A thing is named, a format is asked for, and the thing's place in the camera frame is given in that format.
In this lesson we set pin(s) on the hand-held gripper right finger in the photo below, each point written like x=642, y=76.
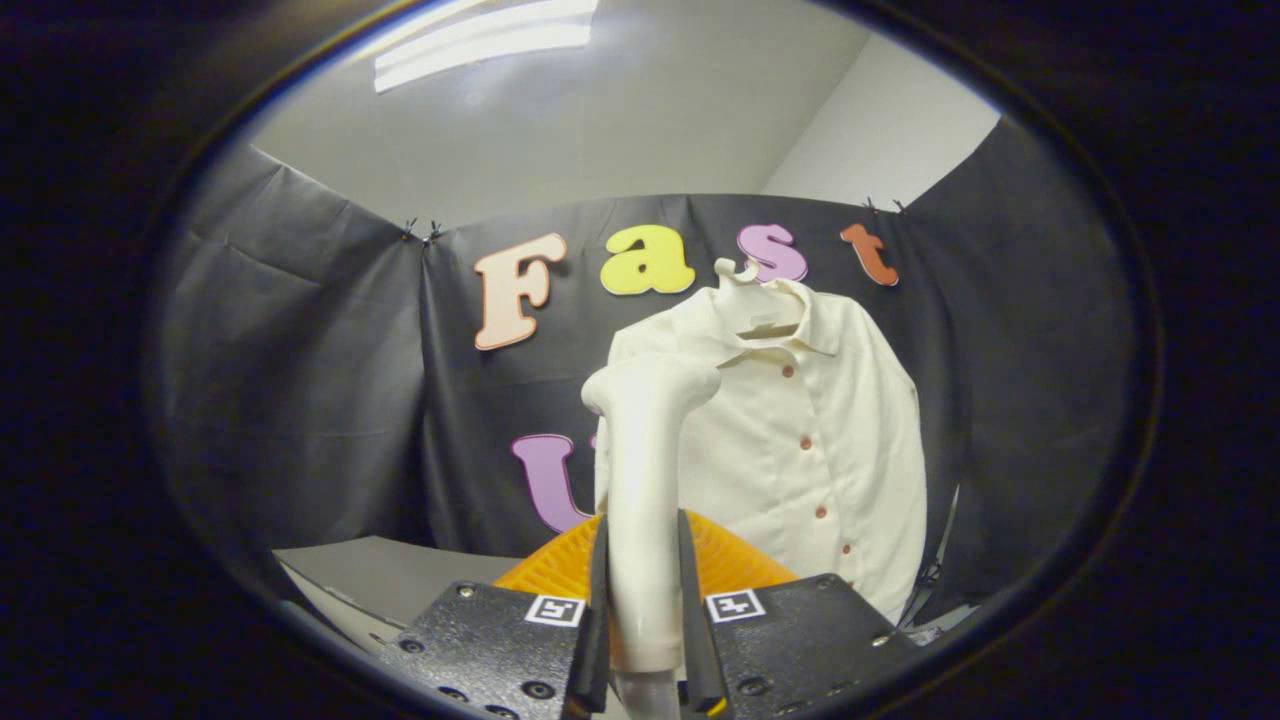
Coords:
x=693, y=640

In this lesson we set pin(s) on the ceiling light panel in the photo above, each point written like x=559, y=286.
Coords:
x=480, y=45

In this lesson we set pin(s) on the thin white pole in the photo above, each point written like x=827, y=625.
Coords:
x=950, y=520

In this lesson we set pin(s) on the black backdrop cloth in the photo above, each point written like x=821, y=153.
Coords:
x=300, y=400

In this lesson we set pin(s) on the grey cabinet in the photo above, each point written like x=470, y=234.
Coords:
x=400, y=570

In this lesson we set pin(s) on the cream button shirt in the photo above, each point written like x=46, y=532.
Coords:
x=800, y=480

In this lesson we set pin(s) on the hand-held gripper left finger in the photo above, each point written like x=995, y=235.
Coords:
x=600, y=640

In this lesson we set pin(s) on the white clothes hanger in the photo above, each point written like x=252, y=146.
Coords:
x=735, y=285

